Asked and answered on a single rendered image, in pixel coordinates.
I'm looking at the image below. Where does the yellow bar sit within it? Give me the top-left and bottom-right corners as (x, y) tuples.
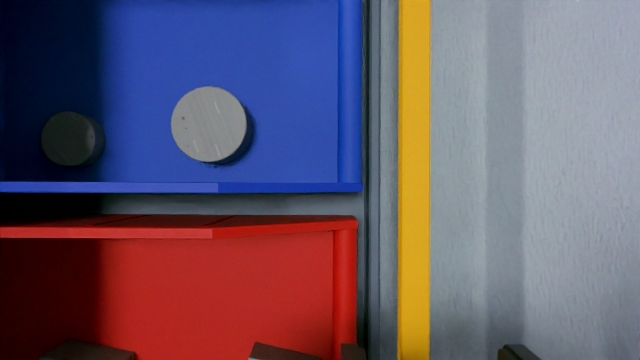
(398, 0), (431, 360)

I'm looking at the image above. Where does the blue bin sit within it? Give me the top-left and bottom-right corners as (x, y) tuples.
(0, 0), (363, 193)

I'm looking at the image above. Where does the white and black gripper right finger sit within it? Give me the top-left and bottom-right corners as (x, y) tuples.
(497, 344), (541, 360)

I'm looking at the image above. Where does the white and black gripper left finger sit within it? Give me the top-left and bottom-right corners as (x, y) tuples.
(341, 343), (367, 360)

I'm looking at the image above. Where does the red open bin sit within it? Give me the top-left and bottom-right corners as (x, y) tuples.
(0, 214), (358, 360)

